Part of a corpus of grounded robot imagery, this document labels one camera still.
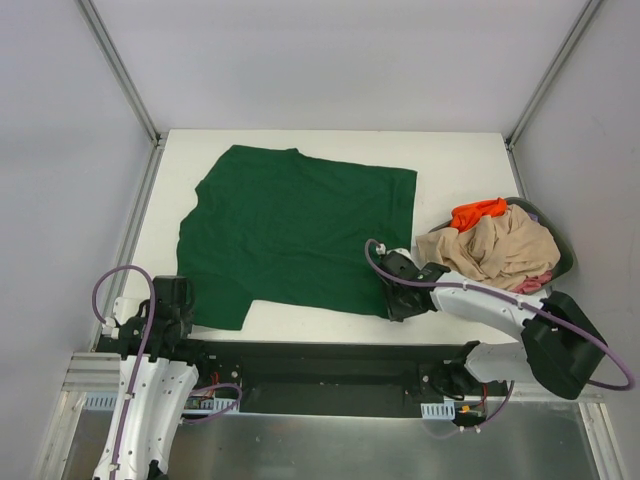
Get left white cable duct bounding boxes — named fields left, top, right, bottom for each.
left=83, top=392, right=239, bottom=417

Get left aluminium frame post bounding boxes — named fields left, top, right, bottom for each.
left=74, top=0, right=162, bottom=146

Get orange t shirt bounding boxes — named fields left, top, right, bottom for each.
left=449, top=198, right=508, bottom=232

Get white cable duct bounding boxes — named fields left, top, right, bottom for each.
left=420, top=401, right=456, bottom=421
left=83, top=392, right=239, bottom=417

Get right aluminium frame post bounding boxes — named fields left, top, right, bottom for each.
left=505, top=0, right=606, bottom=152

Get aluminium side rail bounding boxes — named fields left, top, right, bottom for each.
left=507, top=147, right=574, bottom=361
left=80, top=136, right=166, bottom=351

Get front aluminium rail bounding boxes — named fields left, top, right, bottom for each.
left=62, top=351, right=606, bottom=401

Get right aluminium side rail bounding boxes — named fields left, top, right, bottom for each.
left=507, top=147, right=574, bottom=361

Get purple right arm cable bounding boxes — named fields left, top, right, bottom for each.
left=364, top=238, right=637, bottom=440

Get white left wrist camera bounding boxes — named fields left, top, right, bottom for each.
left=101, top=297, right=144, bottom=339

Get green t shirt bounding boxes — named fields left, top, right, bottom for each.
left=177, top=145, right=417, bottom=331

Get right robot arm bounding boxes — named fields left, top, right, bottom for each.
left=373, top=250, right=604, bottom=400

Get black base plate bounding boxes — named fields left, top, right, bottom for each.
left=97, top=338, right=516, bottom=416

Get right white cable duct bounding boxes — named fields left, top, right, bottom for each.
left=420, top=401, right=456, bottom=421

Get grey laundry basket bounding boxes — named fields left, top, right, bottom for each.
left=427, top=196, right=577, bottom=301

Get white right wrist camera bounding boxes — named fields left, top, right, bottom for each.
left=375, top=243, right=414, bottom=262

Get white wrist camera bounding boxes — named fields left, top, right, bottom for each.
left=375, top=243, right=414, bottom=262
left=101, top=297, right=144, bottom=339

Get aluminium frame post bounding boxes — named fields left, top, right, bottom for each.
left=505, top=0, right=606, bottom=152
left=74, top=0, right=162, bottom=146

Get pink t shirt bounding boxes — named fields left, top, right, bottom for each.
left=513, top=270, right=553, bottom=295

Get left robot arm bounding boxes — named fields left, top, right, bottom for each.
left=92, top=276, right=212, bottom=479

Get left aluminium side rail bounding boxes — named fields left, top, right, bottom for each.
left=80, top=136, right=166, bottom=351

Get beige t shirt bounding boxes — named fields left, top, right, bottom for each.
left=414, top=205, right=561, bottom=292

